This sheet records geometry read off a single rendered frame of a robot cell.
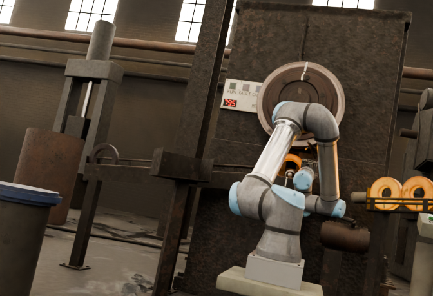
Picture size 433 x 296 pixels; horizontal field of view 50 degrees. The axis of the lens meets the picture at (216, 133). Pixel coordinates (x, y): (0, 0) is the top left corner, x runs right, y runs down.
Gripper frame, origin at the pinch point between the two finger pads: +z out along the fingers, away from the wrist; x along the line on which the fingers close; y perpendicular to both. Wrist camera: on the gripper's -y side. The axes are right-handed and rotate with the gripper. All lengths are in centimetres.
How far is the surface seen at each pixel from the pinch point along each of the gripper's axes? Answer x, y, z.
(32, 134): 279, -45, 151
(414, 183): -46.1, 5.0, -9.6
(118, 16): 503, 117, 692
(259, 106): 34.1, 25.4, 23.4
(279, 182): 15.2, -11.0, 11.4
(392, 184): -37.5, 1.6, -4.3
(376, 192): -31.7, -3.9, -1.7
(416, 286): -47, -24, -53
